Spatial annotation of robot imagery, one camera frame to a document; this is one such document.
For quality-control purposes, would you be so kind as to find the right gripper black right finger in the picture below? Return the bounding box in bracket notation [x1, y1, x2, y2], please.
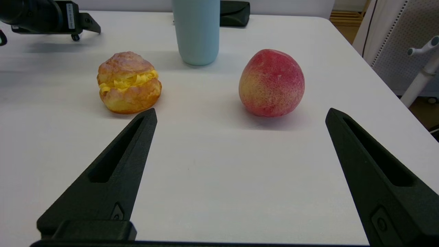
[325, 108, 439, 247]

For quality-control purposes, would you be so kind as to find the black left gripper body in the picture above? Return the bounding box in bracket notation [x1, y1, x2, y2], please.
[55, 0, 102, 42]

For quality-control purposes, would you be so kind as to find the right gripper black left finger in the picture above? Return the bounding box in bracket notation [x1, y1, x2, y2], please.
[37, 108, 158, 240]

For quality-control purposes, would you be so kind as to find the cream puff pastry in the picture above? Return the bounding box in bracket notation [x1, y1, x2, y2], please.
[96, 51, 162, 114]

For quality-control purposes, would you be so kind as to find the white desk leg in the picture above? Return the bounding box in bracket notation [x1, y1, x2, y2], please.
[400, 51, 439, 108]

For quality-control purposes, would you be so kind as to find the pale blue cup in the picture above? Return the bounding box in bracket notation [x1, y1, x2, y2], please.
[171, 0, 221, 66]

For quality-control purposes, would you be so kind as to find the black glasses case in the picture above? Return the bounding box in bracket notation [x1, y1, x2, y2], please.
[219, 0, 250, 27]

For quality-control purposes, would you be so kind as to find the white perforated partition panel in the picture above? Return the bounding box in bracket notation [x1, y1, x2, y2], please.
[353, 0, 439, 96]

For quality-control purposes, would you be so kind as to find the red yellow peach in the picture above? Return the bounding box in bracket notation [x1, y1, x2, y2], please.
[238, 49, 305, 118]

